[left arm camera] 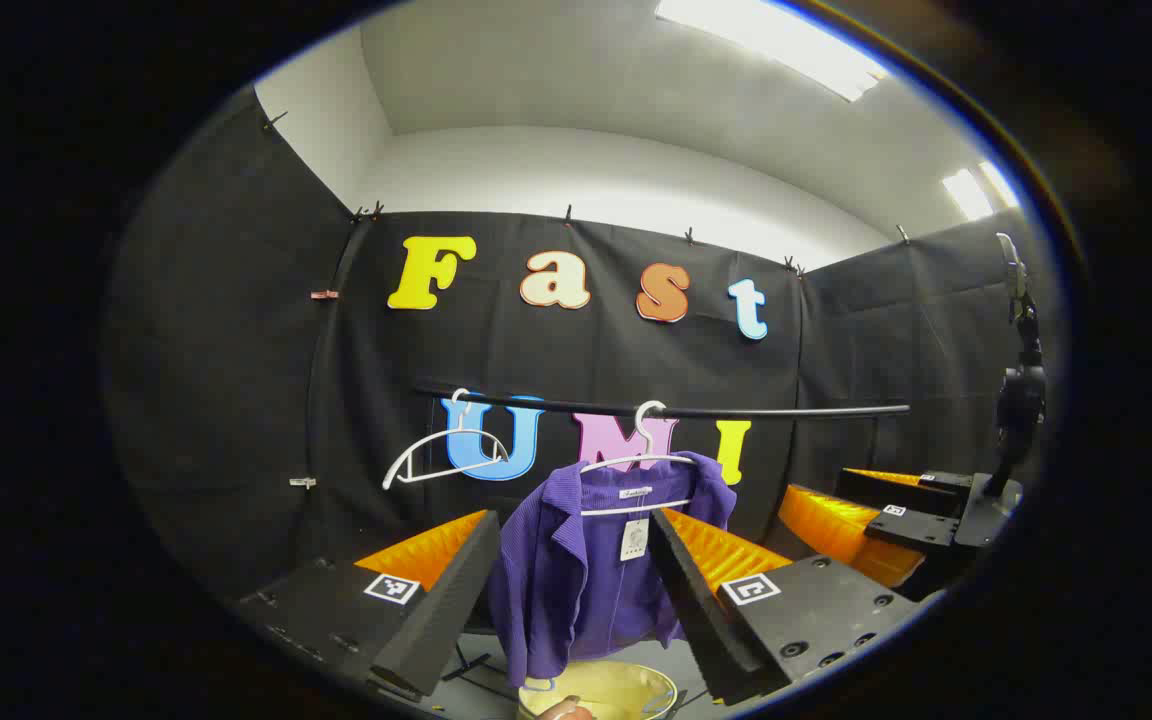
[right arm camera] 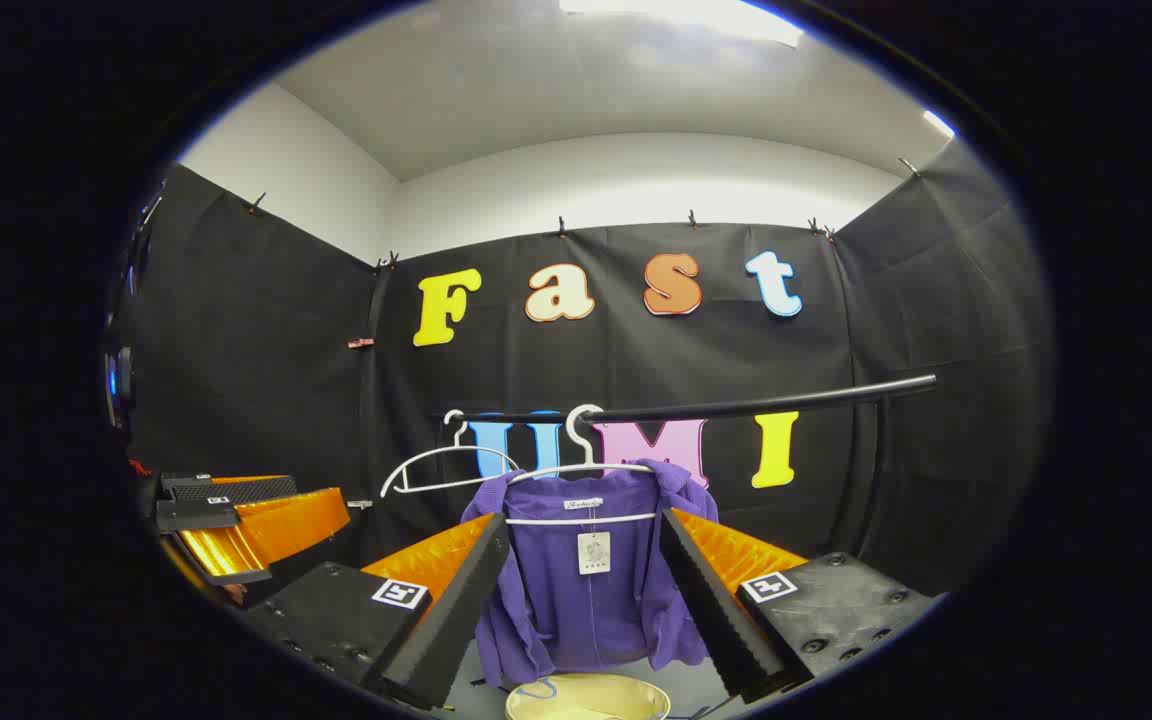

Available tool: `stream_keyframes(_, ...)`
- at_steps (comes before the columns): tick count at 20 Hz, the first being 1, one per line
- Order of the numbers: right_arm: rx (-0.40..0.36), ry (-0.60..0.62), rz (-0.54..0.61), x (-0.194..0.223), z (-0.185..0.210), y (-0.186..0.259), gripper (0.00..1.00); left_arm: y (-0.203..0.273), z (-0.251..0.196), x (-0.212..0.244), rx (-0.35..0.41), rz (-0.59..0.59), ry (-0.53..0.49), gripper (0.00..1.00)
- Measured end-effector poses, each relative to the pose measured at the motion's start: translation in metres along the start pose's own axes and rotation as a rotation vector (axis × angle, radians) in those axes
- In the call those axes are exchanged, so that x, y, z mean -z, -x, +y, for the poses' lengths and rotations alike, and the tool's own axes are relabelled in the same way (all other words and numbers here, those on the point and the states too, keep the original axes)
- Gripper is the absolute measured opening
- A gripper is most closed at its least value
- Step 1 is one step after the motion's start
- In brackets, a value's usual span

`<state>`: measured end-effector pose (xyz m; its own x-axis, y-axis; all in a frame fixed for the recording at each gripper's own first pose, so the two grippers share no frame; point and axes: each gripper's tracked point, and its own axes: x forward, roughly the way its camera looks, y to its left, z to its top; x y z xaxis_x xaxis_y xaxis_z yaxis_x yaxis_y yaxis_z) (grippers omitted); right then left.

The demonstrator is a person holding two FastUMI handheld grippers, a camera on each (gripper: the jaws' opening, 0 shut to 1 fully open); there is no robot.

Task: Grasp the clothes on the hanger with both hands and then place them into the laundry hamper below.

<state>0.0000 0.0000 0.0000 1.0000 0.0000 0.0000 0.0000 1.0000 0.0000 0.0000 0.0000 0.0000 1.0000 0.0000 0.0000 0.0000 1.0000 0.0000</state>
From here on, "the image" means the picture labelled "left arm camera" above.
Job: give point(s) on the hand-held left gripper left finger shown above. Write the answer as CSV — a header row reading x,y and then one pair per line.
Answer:
x,y
446,600

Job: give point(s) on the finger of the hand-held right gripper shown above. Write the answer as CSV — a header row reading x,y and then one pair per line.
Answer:
x,y
886,490
911,530

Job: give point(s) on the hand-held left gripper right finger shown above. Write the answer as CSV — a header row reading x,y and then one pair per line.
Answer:
x,y
696,600

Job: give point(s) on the purple knit jacket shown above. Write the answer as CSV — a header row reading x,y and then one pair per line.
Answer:
x,y
546,580

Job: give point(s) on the beige laundry hamper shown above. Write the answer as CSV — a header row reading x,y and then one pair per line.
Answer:
x,y
616,690

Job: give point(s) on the black clothes rack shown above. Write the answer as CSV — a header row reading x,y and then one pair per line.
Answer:
x,y
786,411

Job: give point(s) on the white hanger under jacket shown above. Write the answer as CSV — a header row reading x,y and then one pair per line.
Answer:
x,y
648,440

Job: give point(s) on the empty white hanger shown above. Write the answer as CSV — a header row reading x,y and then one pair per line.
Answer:
x,y
465,418

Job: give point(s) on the small ceiling light panel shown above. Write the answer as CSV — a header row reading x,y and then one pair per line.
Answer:
x,y
1001,185
966,195

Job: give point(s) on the black backdrop cloth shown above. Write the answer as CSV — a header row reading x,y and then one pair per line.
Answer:
x,y
236,350

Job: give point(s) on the large ceiling light panel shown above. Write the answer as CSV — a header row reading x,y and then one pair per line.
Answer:
x,y
776,40

